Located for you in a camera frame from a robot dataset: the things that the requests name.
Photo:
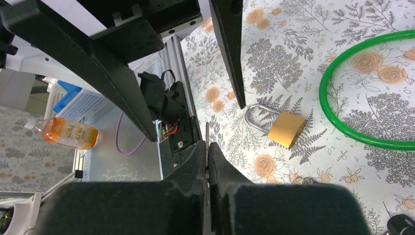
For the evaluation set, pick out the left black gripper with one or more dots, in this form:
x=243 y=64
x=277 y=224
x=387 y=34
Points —
x=134 y=29

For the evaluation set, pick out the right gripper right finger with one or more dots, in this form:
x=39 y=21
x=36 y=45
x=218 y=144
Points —
x=240 y=207

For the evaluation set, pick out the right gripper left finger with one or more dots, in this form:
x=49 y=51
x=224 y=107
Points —
x=172 y=206

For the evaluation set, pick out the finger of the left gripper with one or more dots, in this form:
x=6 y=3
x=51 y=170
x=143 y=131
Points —
x=226 y=17

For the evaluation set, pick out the green cable lock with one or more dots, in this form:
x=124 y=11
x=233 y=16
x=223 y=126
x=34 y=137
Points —
x=368 y=92

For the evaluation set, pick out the white plastic basket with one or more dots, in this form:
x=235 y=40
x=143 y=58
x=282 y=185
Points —
x=69 y=101

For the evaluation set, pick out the brass padlock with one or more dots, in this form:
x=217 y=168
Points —
x=286 y=128

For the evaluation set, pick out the orange drink bottle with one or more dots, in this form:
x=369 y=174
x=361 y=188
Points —
x=58 y=130

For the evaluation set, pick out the floral table mat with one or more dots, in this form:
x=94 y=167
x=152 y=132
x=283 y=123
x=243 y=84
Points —
x=286 y=47

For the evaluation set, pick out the black head keys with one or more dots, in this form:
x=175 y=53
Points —
x=401 y=225

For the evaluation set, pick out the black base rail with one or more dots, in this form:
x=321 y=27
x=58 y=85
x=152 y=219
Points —
x=176 y=127

